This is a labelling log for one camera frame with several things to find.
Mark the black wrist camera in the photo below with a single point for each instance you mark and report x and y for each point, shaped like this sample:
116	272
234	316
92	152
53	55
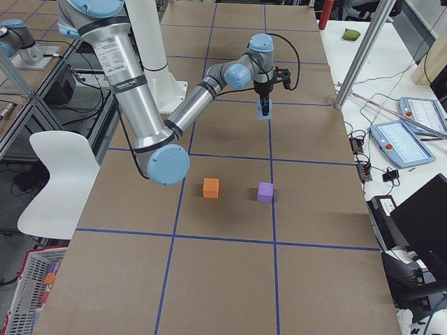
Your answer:
282	75

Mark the far teach pendant tablet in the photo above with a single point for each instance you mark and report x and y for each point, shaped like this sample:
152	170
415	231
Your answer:
427	112

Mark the near teach pendant tablet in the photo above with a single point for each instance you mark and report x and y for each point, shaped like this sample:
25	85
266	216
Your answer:
400	144

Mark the white plastic chair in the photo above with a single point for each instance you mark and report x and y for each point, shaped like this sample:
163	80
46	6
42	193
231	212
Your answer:
54	213

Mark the white perforated basket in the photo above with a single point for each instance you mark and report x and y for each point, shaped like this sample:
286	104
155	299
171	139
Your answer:
28	300

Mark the black laptop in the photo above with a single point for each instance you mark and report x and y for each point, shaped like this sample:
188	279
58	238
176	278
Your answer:
421	219

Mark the red cylinder bottle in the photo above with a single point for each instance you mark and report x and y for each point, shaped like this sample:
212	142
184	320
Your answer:
325	14

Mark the teach pendant tablet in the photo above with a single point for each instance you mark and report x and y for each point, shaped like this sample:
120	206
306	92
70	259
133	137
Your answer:
400	144
427	112

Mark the orange foam block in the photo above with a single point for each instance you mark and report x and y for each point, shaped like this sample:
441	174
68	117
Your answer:
211	188

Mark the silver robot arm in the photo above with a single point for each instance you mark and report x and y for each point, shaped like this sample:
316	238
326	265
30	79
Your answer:
127	41

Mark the purple foam block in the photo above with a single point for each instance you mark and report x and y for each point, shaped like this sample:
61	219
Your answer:
265	192

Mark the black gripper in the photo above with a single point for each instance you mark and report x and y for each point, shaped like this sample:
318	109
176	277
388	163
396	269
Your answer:
262	88

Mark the green bean bag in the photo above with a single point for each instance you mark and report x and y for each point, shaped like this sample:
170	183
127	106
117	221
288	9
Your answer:
351	35

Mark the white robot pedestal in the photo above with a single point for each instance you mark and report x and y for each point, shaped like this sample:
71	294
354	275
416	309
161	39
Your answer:
167	92

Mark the light blue foam block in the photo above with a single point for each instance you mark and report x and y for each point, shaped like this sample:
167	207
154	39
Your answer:
264	113

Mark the aluminium frame post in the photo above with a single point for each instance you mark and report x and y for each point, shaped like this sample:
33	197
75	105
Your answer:
368	40

